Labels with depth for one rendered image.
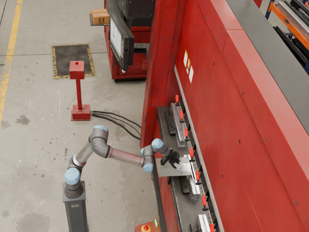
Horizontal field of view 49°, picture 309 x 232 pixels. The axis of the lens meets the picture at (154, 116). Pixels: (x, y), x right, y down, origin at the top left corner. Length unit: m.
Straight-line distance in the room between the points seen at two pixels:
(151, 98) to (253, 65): 1.84
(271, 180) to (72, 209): 1.89
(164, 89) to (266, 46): 1.65
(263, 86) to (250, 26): 0.53
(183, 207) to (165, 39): 1.39
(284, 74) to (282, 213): 0.61
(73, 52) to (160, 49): 2.88
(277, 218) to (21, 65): 4.67
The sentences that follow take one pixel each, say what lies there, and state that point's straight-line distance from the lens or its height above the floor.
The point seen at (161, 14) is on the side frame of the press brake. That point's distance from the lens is 2.83.
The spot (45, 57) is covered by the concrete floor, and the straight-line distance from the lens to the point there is 5.64.
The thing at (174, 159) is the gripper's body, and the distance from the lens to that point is 2.63.
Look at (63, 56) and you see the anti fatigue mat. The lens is 5.61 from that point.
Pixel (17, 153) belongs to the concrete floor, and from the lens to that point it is 4.25.
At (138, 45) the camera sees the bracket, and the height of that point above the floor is 1.21.
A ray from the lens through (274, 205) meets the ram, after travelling 1.48.
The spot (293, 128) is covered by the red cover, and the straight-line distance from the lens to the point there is 1.38.
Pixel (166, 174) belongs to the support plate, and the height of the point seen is 1.00.
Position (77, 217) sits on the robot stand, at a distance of 3.08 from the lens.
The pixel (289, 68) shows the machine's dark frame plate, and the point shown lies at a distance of 1.70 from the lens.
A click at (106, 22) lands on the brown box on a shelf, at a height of 1.01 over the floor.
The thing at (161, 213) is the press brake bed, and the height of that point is 0.05.
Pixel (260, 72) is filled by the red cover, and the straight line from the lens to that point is 1.60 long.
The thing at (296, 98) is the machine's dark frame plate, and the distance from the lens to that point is 1.53.
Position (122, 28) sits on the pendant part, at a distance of 3.16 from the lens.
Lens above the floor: 3.16
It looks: 44 degrees down
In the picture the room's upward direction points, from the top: 8 degrees clockwise
